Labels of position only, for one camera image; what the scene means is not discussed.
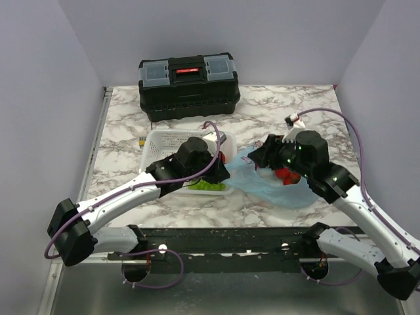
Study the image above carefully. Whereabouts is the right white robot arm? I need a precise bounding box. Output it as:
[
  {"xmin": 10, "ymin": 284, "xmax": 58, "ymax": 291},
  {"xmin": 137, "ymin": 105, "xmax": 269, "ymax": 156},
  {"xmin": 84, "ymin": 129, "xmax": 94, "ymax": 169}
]
[{"xmin": 248, "ymin": 131, "xmax": 419, "ymax": 301}]

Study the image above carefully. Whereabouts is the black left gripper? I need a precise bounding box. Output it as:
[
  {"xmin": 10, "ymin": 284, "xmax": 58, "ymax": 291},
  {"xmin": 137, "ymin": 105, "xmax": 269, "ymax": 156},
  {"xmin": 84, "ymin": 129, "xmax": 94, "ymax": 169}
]
[{"xmin": 184, "ymin": 149, "xmax": 231, "ymax": 186}]

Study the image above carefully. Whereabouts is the light blue plastic bag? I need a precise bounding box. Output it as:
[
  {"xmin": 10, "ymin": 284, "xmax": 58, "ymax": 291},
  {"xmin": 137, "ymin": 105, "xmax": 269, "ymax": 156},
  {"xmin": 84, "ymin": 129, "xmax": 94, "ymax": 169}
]
[{"xmin": 224, "ymin": 140, "xmax": 318, "ymax": 209}]

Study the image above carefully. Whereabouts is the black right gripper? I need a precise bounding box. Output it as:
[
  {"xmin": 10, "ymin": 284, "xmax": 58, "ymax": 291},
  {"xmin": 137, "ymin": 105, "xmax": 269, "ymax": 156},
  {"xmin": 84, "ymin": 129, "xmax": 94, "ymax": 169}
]
[{"xmin": 247, "ymin": 134, "xmax": 312, "ymax": 179}]

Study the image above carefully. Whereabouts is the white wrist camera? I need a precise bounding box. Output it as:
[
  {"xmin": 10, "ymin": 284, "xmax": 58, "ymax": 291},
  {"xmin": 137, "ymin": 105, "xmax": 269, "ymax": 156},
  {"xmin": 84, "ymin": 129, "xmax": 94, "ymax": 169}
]
[
  {"xmin": 282, "ymin": 113, "xmax": 306, "ymax": 143},
  {"xmin": 201, "ymin": 131, "xmax": 227, "ymax": 150}
]

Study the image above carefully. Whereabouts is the black plastic toolbox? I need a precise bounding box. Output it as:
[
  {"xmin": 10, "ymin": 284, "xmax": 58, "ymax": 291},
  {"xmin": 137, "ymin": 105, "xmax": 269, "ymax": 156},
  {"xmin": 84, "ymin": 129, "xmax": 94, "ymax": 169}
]
[{"xmin": 138, "ymin": 52, "xmax": 240, "ymax": 122}]

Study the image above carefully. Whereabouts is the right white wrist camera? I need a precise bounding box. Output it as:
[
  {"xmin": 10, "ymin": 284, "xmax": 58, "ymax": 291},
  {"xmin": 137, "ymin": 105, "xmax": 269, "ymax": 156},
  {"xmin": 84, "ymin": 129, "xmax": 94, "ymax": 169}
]
[{"xmin": 282, "ymin": 113, "xmax": 306, "ymax": 143}]

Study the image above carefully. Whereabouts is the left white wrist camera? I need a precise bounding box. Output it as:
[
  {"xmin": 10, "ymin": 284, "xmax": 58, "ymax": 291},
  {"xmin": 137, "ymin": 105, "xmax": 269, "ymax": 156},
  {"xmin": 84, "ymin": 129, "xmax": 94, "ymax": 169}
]
[{"xmin": 201, "ymin": 131, "xmax": 227, "ymax": 150}]

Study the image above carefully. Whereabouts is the green fake grape bunch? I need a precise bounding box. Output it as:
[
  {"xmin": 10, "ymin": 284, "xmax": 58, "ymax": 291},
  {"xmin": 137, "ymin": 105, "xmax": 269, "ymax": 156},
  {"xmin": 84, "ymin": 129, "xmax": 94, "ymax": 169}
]
[{"xmin": 188, "ymin": 180, "xmax": 226, "ymax": 191}]

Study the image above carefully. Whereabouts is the small teal orange tool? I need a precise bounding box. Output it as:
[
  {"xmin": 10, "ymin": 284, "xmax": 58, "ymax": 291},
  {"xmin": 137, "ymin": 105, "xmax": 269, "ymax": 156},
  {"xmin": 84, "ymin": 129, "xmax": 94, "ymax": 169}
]
[{"xmin": 138, "ymin": 136, "xmax": 146, "ymax": 148}]

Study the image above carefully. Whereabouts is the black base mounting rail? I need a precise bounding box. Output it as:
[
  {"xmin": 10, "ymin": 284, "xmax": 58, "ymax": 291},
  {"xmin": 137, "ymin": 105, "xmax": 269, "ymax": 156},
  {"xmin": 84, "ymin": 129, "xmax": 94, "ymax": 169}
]
[{"xmin": 98, "ymin": 226, "xmax": 362, "ymax": 275}]

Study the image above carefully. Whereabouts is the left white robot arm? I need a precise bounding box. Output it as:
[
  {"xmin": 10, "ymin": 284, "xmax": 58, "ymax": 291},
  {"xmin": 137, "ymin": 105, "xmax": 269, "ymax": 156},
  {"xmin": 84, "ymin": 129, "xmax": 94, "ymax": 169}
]
[{"xmin": 47, "ymin": 132, "xmax": 230, "ymax": 266}]

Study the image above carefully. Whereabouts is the white plastic basket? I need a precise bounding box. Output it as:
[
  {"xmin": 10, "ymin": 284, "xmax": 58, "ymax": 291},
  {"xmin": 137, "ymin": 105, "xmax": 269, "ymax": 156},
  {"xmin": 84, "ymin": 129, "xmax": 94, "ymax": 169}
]
[{"xmin": 139, "ymin": 129, "xmax": 238, "ymax": 196}]

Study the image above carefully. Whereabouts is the red fake fruit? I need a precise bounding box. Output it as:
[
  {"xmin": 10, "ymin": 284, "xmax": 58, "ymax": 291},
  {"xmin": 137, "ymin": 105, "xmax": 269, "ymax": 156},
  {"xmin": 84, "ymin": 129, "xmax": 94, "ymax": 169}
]
[{"xmin": 274, "ymin": 167, "xmax": 301, "ymax": 186}]

